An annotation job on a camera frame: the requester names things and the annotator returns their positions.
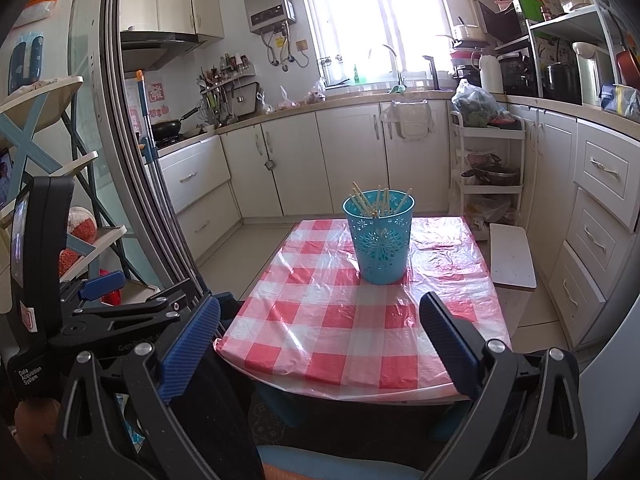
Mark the black straight faucet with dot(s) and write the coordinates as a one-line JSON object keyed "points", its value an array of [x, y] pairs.
{"points": [[432, 72]]}

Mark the blue cardboard box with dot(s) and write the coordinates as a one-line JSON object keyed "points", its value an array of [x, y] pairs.
{"points": [[611, 96]]}

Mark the cream two-drawer base cabinet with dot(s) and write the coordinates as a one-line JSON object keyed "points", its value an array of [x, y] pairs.
{"points": [[195, 185]]}

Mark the white blue folding shelf rack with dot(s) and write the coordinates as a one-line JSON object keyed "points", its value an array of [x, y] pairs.
{"points": [[40, 105]]}

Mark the blue seat cushion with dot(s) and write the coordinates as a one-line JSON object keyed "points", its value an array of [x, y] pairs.
{"points": [[340, 462]]}

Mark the person's left hand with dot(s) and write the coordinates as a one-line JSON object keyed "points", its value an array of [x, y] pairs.
{"points": [[35, 417]]}

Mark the black frying pan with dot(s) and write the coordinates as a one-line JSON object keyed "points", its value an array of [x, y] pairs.
{"points": [[167, 128]]}

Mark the white counter shelf rack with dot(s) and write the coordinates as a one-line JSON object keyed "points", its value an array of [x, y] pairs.
{"points": [[570, 22]]}

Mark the cream tall-door base cabinet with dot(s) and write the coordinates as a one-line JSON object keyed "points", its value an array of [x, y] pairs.
{"points": [[545, 175]]}

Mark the beige wall socket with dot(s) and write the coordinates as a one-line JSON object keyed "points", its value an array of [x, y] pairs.
{"points": [[301, 45]]}

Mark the white electric kettle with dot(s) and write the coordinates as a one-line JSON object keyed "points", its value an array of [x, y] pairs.
{"points": [[592, 72]]}

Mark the chrome curved faucet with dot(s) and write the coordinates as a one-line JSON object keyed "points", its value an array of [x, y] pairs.
{"points": [[395, 60]]}

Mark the green bottle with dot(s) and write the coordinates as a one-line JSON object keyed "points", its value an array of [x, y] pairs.
{"points": [[356, 76]]}

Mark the white trolley shelf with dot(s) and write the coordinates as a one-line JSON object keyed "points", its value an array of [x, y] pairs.
{"points": [[517, 135]]}

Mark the black round cooker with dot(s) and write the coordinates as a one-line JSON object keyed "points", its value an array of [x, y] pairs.
{"points": [[562, 82]]}

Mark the black flat tray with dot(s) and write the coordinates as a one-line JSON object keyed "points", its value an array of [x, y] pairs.
{"points": [[500, 22]]}

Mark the steel range hood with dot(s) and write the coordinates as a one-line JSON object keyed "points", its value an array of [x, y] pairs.
{"points": [[160, 44]]}

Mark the cream wall cabinets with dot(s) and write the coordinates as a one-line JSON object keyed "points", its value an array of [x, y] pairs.
{"points": [[170, 2]]}

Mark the clear plastic bag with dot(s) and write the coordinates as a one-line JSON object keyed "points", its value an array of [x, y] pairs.
{"points": [[316, 94], [288, 100], [265, 103]]}

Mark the bundle of wooden chopsticks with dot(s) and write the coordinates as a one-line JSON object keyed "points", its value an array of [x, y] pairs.
{"points": [[385, 202]]}

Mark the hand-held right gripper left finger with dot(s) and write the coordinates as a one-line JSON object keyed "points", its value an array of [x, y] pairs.
{"points": [[190, 350]]}

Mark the teal table leg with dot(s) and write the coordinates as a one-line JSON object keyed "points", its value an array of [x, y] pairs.
{"points": [[450, 419], [277, 404]]}

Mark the red patterned plush slipper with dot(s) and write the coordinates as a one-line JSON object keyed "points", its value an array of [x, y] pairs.
{"points": [[70, 260]]}

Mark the cream door base cabinets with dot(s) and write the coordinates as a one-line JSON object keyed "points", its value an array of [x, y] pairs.
{"points": [[350, 160]]}

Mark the cream three-drawer base cabinet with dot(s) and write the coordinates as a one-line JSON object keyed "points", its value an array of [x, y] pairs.
{"points": [[600, 220]]}

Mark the white thermos jug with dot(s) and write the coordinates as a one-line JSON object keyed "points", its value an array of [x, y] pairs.
{"points": [[490, 74]]}

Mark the teal perforated plastic basket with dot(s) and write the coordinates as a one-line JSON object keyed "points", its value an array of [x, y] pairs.
{"points": [[380, 260]]}

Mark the black countertop oven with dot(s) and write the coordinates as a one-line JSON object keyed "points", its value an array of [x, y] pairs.
{"points": [[520, 69]]}

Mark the red pan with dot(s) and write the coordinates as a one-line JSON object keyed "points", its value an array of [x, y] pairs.
{"points": [[630, 62]]}

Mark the dark cooking pot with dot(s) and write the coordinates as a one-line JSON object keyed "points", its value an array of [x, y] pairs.
{"points": [[492, 174]]}

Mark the green dish cloth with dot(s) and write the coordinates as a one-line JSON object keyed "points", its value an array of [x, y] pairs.
{"points": [[397, 90]]}

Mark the white lidded pot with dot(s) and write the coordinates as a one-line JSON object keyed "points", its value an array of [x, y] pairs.
{"points": [[469, 32]]}

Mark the plastic bag of vegetables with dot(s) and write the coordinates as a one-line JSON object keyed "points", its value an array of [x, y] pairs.
{"points": [[475, 105]]}

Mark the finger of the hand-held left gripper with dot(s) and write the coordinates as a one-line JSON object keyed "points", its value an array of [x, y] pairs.
{"points": [[125, 317], [102, 283]]}

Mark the pink container stack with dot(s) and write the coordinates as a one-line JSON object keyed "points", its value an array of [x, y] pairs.
{"points": [[465, 59]]}

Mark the bright kitchen window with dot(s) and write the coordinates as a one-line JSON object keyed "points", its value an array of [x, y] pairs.
{"points": [[380, 20]]}

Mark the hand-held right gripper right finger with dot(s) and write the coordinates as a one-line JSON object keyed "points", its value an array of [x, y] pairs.
{"points": [[450, 345]]}

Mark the green cutting board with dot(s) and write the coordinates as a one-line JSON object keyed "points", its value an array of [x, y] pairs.
{"points": [[530, 7]]}

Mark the red paper wall decals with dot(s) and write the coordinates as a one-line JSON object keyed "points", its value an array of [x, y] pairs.
{"points": [[156, 94]]}

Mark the pink checkered plastic tablecloth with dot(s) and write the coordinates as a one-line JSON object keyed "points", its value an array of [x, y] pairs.
{"points": [[325, 320]]}

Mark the white flat board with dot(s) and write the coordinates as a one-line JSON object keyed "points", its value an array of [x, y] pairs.
{"points": [[512, 255]]}

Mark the wall utensil rack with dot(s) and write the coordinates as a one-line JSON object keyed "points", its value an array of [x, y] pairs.
{"points": [[225, 82]]}

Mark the white water heater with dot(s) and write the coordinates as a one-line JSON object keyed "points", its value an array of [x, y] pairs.
{"points": [[267, 2]]}

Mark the white hanging bag holder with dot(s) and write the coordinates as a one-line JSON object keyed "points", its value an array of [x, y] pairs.
{"points": [[407, 120]]}

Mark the red white plush slipper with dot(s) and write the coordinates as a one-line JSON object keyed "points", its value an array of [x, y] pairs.
{"points": [[80, 225]]}

